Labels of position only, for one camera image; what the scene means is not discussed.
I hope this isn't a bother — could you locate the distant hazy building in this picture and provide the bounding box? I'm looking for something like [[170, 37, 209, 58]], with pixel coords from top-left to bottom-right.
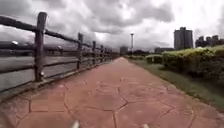
[[119, 46, 129, 56]]

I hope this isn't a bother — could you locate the red stone paved path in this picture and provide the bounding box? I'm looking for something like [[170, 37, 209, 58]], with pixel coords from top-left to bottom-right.
[[0, 56, 224, 128]]

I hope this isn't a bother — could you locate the tall lamp mast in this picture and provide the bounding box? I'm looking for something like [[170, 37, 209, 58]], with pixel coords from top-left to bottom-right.
[[129, 32, 136, 52]]

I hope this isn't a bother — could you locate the low long building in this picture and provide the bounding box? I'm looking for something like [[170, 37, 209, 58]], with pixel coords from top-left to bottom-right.
[[153, 47, 175, 54]]

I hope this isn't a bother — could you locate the tall grey building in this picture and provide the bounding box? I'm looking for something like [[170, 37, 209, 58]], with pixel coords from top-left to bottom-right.
[[173, 26, 194, 51]]

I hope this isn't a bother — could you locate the green grass strip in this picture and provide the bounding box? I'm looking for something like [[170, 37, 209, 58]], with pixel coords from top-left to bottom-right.
[[128, 58, 224, 112]]

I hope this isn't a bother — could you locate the grey concrete kerb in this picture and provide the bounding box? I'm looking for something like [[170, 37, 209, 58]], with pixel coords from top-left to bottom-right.
[[0, 57, 119, 104]]

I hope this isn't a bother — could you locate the green hedge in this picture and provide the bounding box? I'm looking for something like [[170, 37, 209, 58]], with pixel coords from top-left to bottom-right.
[[131, 45, 224, 83]]

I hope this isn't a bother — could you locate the grey water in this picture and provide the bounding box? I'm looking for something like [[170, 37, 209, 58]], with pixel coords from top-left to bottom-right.
[[0, 54, 103, 93]]

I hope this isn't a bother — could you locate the dark group of buildings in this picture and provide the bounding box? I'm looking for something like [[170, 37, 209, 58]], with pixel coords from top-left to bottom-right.
[[195, 34, 224, 48]]

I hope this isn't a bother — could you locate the dark wooden rail fence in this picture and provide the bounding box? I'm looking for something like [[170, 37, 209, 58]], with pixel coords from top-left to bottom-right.
[[0, 11, 121, 84]]

